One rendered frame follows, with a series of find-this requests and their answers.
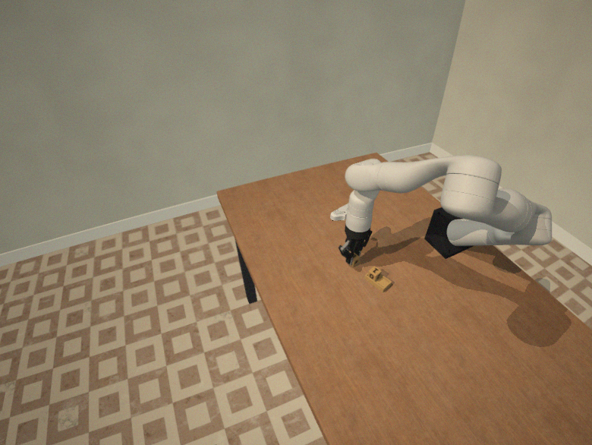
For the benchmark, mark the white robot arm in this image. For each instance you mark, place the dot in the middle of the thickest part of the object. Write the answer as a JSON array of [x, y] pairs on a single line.
[[469, 191]]

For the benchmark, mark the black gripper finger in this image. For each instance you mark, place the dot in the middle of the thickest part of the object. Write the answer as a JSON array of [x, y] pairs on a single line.
[[345, 251], [363, 244]]

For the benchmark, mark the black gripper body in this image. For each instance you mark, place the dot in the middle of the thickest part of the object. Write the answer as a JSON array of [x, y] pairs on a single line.
[[351, 236]]

